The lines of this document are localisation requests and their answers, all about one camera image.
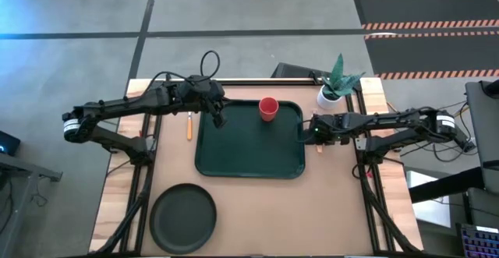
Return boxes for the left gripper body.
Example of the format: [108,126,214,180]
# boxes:
[175,76,227,111]

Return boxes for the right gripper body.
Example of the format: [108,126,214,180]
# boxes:
[311,112,352,147]

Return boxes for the dark green tray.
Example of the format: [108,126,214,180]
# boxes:
[193,99,306,180]

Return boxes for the red plastic cup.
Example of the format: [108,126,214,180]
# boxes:
[258,97,280,122]

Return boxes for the dark grey round plate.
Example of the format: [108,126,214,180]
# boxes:
[149,182,218,255]

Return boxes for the green plant in white pot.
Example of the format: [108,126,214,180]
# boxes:
[316,53,366,111]

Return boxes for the black chair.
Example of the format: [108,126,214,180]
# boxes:
[271,62,327,80]

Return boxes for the beige table mat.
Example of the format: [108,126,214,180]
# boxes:
[140,84,374,256]

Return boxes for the black beam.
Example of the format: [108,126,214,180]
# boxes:
[409,166,487,204]

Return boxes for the white box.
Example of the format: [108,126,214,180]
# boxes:
[405,170,453,228]

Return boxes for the black power adapter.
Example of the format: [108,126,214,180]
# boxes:
[454,127,477,154]

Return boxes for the grey monitor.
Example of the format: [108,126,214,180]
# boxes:
[465,79,499,195]

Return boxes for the black hazard-striped floor mat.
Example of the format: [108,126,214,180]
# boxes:
[352,0,499,80]

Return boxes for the grey desk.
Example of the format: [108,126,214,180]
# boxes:
[0,152,63,258]

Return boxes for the backlit computer keyboard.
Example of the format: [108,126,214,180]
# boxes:
[458,223,499,258]

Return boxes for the black device with blue light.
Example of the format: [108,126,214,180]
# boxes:
[0,130,21,157]

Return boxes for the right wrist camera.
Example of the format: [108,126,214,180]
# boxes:
[303,122,327,145]

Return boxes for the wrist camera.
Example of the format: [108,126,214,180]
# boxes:
[303,122,327,145]
[189,76,219,94]

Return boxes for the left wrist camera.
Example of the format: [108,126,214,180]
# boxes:
[189,76,219,94]

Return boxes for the black aluminium table frame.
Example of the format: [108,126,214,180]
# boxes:
[93,70,424,258]

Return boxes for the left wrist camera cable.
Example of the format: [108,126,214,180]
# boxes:
[200,49,221,83]

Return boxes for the black cable bundle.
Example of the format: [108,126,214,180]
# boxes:
[360,171,422,256]
[95,171,154,256]

